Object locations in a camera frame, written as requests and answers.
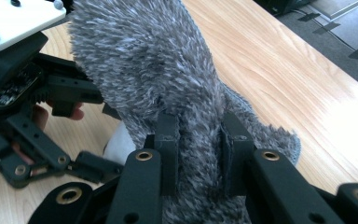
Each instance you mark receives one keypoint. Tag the grey fuzzy toy garment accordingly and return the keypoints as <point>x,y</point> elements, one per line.
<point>155,62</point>

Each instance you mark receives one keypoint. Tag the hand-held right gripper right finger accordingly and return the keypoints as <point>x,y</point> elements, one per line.
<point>236,152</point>

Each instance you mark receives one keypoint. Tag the black monitor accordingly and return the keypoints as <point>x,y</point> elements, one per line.
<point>279,6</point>

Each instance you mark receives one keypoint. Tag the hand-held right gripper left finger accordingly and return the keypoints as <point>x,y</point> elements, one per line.
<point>168,155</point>

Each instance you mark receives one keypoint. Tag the black floor tape mark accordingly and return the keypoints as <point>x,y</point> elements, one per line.
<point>325,28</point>

